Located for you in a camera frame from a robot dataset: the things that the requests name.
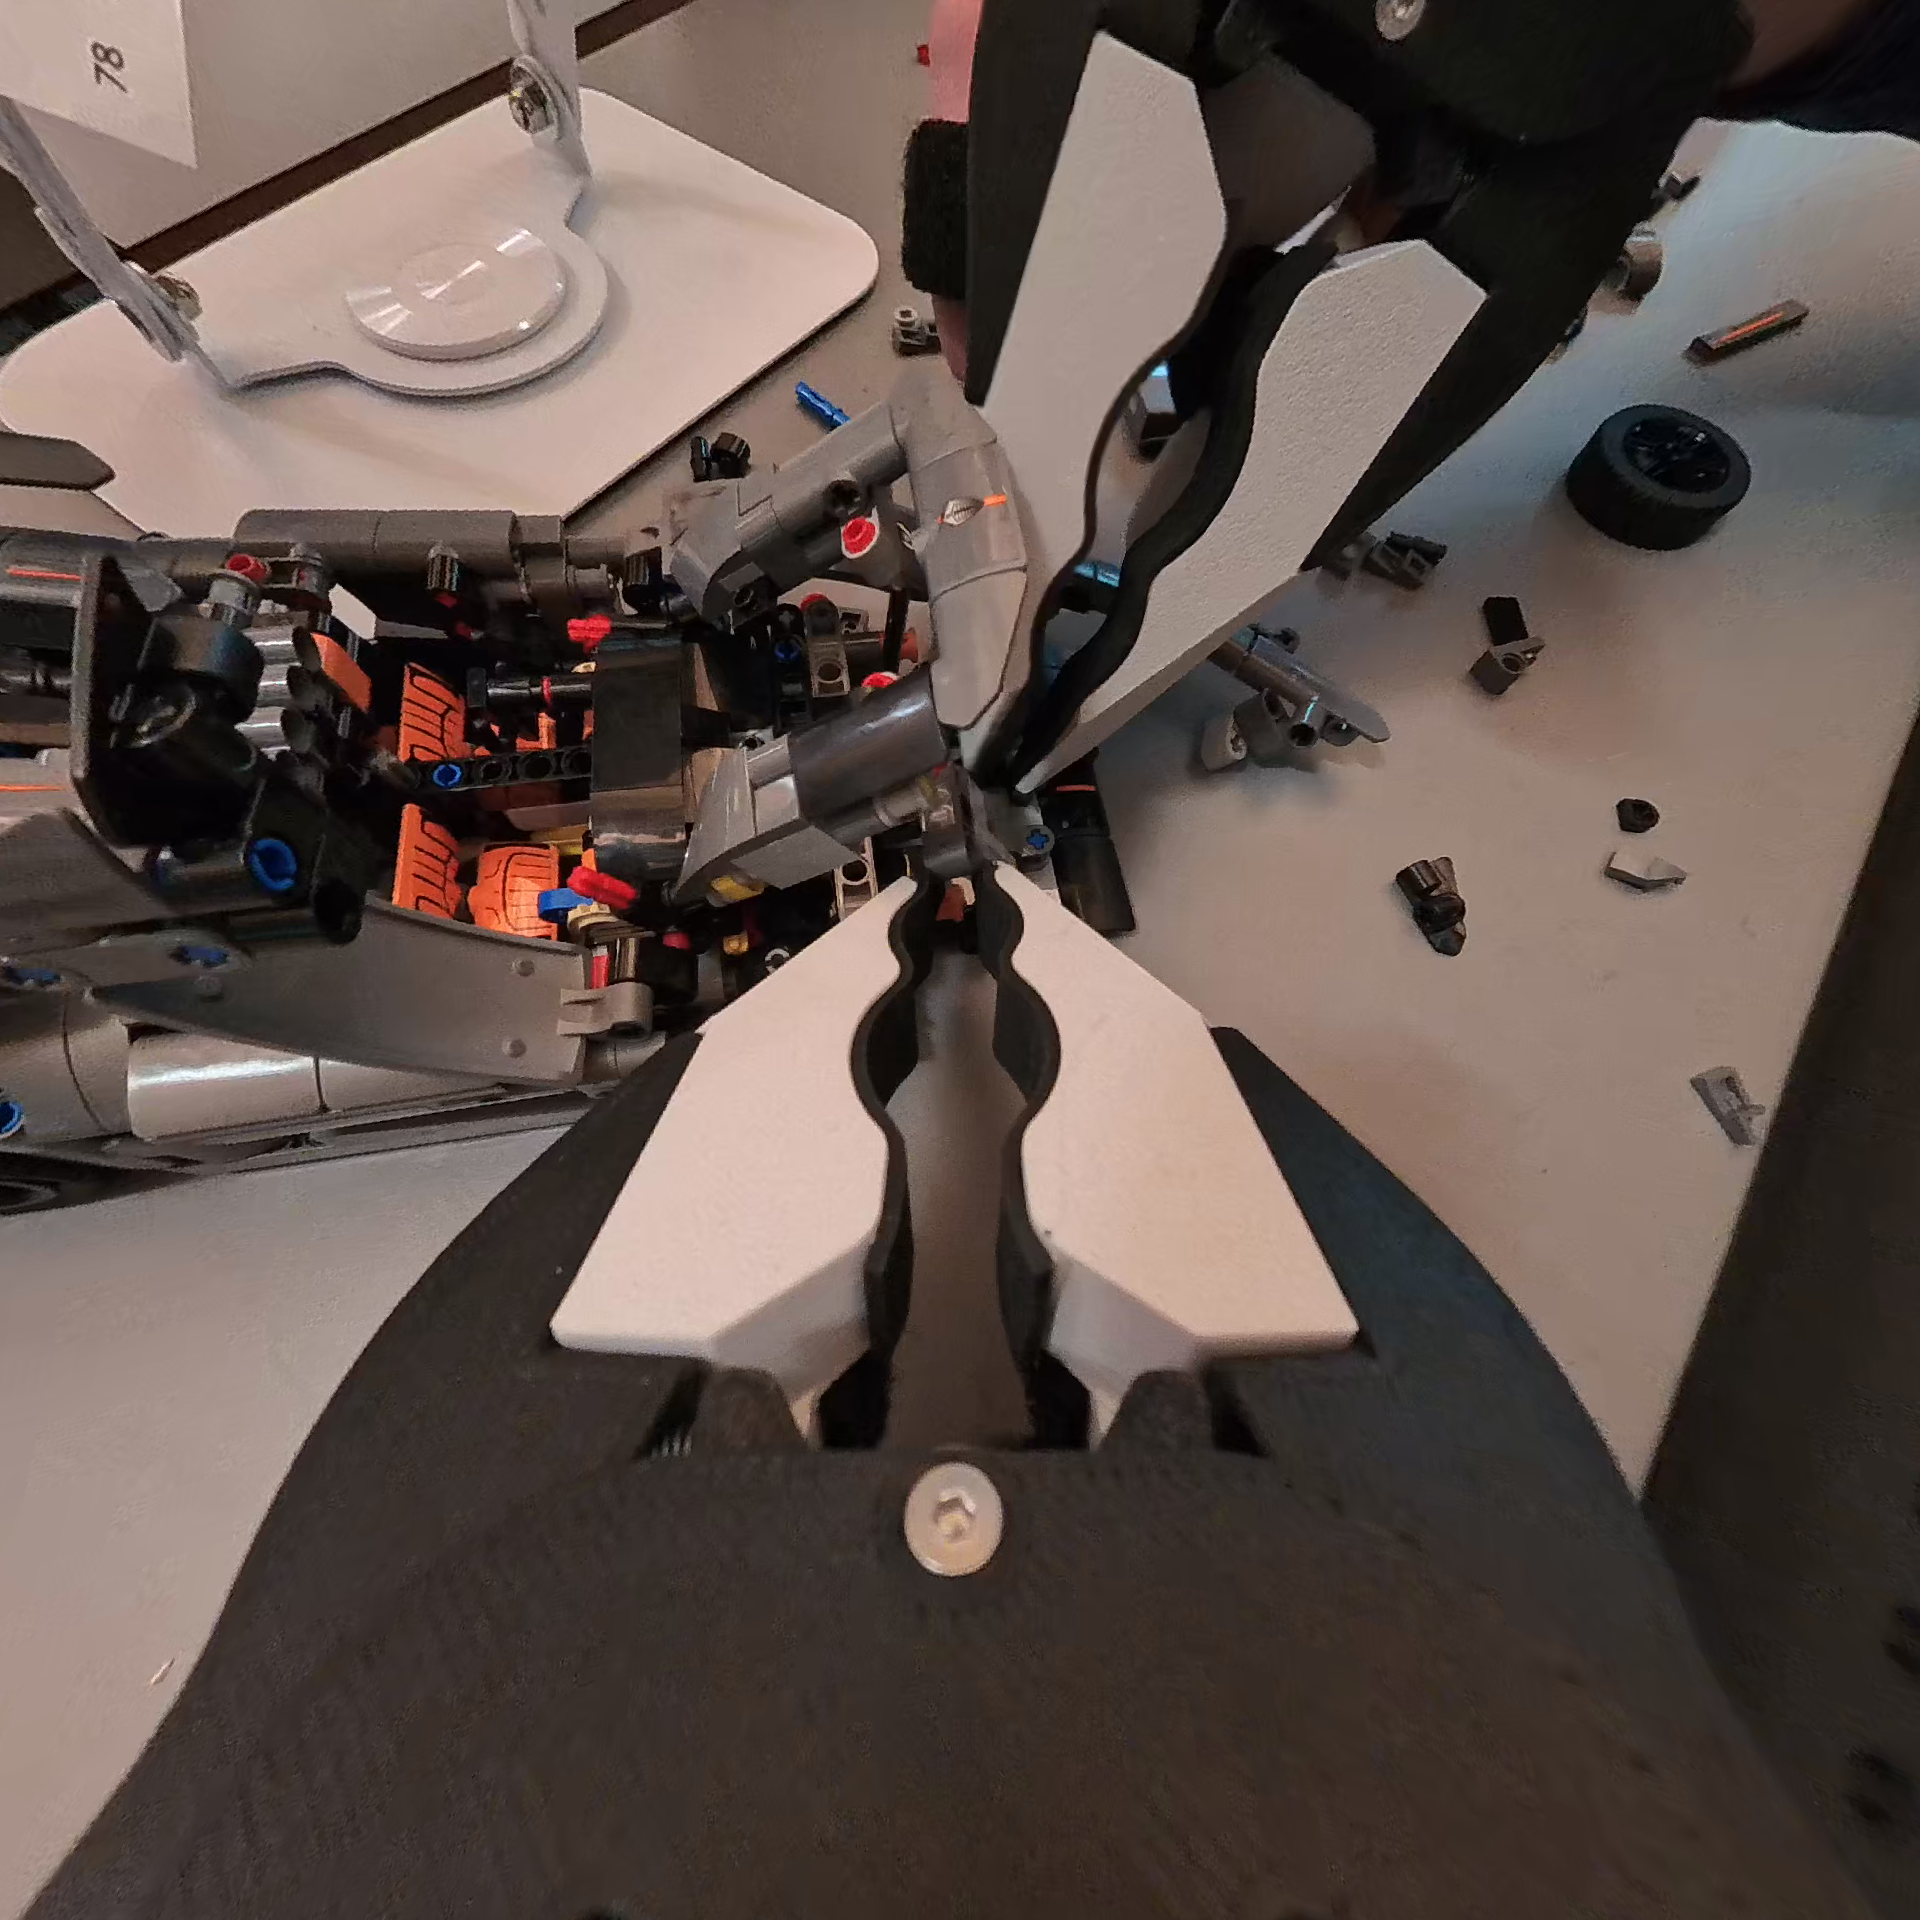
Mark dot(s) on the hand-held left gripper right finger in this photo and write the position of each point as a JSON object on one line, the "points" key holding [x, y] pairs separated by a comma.
{"points": [[1170, 1186]]}

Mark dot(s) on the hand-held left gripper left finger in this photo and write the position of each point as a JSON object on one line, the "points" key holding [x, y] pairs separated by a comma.
{"points": [[736, 1186]]}

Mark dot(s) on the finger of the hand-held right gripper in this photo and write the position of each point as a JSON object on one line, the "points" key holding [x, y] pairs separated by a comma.
{"points": [[1113, 225], [1322, 434]]}

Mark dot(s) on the grey lego car model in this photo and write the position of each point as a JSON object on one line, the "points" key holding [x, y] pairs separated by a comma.
{"points": [[376, 975]]}

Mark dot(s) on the person's right forearm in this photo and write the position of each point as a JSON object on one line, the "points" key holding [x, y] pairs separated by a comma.
{"points": [[1847, 75]]}

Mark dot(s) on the pile of small lego parts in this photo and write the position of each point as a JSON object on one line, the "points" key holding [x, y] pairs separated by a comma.
{"points": [[1403, 556]]}

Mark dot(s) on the grey lego panel piece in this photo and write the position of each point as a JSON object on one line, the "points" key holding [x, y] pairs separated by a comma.
{"points": [[1153, 433]]}

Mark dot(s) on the grey curved lego panel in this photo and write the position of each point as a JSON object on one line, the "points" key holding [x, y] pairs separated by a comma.
{"points": [[1634, 264]]}

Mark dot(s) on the small dark grey lego connector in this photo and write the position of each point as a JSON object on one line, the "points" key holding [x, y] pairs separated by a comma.
{"points": [[906, 325]]}

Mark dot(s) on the black lego slope brick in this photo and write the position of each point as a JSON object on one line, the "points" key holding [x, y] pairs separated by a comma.
{"points": [[1502, 614]]}

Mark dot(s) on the grey lego tube assembly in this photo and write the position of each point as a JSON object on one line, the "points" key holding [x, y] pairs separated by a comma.
{"points": [[1322, 706]]}

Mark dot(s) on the dark grey lego pin connector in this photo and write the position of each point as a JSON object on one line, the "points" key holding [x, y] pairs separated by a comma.
{"points": [[1506, 664]]}

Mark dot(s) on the black striped lego tile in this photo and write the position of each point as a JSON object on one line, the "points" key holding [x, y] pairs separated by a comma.
{"points": [[1747, 327]]}

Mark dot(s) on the blue lego pin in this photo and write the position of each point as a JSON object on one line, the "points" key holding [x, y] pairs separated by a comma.
{"points": [[817, 396]]}

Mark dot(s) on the black lego wheel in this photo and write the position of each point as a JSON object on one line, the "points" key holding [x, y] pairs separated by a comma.
{"points": [[1657, 478]]}

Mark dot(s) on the black lego wedge piece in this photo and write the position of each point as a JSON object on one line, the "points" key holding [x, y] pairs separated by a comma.
{"points": [[1432, 900]]}

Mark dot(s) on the light grey lego wedge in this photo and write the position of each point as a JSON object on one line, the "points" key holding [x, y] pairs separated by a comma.
{"points": [[1648, 865]]}

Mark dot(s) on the grey lego plate piece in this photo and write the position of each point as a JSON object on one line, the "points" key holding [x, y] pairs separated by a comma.
{"points": [[1729, 1105]]}

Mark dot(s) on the person's right hand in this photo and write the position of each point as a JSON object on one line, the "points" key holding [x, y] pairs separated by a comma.
{"points": [[948, 59]]}

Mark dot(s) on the white instruction booklet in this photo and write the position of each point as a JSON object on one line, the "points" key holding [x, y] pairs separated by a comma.
{"points": [[91, 75]]}

